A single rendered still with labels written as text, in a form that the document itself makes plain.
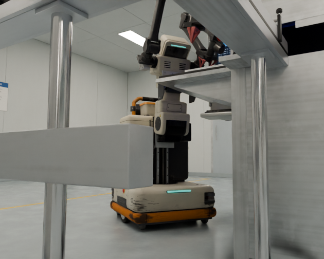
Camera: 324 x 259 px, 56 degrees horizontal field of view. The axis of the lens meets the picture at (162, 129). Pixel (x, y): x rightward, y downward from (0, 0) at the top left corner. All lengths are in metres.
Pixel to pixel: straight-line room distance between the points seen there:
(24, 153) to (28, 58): 6.24
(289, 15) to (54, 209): 1.09
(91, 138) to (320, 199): 0.88
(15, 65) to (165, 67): 4.88
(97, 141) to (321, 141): 0.86
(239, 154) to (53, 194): 0.80
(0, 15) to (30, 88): 5.96
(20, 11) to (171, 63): 1.54
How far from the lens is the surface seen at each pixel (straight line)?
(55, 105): 0.74
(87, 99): 7.82
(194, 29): 1.61
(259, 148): 1.04
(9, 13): 0.90
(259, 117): 1.05
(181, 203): 2.14
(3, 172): 0.86
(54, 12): 0.81
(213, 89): 1.48
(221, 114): 2.18
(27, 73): 6.90
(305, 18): 1.34
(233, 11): 0.81
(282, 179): 1.25
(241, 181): 1.29
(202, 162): 7.52
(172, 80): 1.50
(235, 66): 1.30
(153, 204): 2.05
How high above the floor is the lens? 0.49
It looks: 5 degrees up
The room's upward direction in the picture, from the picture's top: straight up
